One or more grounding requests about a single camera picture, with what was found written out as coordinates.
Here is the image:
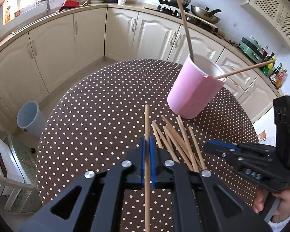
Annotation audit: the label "group of wooden chopsticks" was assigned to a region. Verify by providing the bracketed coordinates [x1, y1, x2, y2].
[151, 115, 207, 172]

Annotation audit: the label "red pot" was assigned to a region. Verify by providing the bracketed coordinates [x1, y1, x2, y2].
[59, 0, 79, 12]

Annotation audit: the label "steel wok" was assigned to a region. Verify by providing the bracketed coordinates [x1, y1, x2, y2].
[190, 5, 222, 24]

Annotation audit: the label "cream lower kitchen cabinets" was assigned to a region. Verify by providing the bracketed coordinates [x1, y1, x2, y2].
[0, 5, 284, 126]

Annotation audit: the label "large lattice door cabinet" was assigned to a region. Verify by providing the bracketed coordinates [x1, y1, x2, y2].
[240, 0, 290, 54]

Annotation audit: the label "amber sauce bottle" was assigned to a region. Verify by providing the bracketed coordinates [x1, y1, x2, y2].
[275, 68, 288, 89]

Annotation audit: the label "grey trash bin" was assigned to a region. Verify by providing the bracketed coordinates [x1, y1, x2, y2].
[16, 101, 47, 136]

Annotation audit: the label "dark sauce bottle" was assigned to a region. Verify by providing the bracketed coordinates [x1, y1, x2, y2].
[269, 63, 283, 83]

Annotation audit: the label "green countertop appliance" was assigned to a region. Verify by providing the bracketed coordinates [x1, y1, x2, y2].
[239, 37, 269, 63]

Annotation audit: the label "wooden chopstick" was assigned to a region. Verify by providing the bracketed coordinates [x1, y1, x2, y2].
[173, 0, 195, 61]
[144, 104, 151, 232]
[215, 60, 277, 80]

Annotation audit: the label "pink cup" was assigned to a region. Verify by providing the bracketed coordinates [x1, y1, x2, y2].
[167, 54, 228, 119]

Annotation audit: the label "white chair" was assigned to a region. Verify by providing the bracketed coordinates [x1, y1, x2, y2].
[0, 169, 39, 213]

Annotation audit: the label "black gas stove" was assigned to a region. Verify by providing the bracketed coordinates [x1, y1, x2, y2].
[145, 0, 219, 33]

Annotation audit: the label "person's right hand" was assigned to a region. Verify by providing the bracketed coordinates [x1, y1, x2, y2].
[252, 187, 290, 223]

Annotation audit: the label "brown polka dot tablecloth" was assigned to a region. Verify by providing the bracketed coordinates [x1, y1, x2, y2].
[36, 59, 260, 232]

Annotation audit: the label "green yellow bottle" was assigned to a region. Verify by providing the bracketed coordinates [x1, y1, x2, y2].
[262, 56, 276, 75]

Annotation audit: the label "printed cardboard box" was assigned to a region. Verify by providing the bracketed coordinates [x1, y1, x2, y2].
[256, 130, 277, 145]

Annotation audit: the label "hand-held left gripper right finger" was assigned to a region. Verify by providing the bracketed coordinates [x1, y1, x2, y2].
[149, 136, 273, 232]

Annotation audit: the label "steel kitchen faucet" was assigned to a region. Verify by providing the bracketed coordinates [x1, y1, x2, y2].
[37, 0, 51, 16]

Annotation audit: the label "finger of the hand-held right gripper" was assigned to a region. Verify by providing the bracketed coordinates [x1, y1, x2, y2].
[208, 139, 275, 155]
[204, 142, 273, 168]

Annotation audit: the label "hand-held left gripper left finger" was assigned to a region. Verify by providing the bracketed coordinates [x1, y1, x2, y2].
[18, 137, 146, 232]

